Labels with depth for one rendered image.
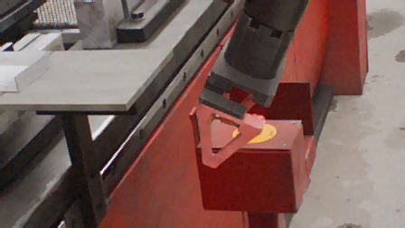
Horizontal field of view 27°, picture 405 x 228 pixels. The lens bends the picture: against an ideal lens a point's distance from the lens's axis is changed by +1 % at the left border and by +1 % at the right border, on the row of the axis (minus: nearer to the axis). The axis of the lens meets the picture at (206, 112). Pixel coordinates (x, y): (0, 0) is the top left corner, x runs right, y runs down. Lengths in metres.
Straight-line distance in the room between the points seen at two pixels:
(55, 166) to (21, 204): 0.10
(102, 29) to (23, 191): 0.52
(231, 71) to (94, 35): 0.79
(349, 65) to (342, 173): 0.64
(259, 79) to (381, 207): 1.85
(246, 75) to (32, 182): 0.42
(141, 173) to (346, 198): 1.39
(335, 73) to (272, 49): 2.57
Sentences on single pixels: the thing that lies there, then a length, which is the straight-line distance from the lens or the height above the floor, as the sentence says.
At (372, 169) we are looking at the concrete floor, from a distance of 2.85.
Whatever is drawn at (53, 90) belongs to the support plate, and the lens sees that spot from 1.07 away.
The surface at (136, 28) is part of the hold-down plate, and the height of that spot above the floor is 0.90.
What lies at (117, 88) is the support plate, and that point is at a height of 1.00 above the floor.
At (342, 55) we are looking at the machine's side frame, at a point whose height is 0.17.
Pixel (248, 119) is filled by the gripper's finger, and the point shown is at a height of 1.05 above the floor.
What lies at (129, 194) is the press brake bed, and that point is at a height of 0.73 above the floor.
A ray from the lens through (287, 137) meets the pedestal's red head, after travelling 1.35.
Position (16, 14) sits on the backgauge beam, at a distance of 1.80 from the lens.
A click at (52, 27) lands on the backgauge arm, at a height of 0.85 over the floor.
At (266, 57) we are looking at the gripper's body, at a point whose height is 1.09.
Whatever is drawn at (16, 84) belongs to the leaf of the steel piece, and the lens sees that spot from 1.09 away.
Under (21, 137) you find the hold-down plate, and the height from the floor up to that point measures 0.90.
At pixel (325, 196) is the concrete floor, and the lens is 2.71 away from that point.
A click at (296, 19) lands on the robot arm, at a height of 1.13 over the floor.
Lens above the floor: 1.38
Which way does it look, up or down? 24 degrees down
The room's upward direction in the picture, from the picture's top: 8 degrees counter-clockwise
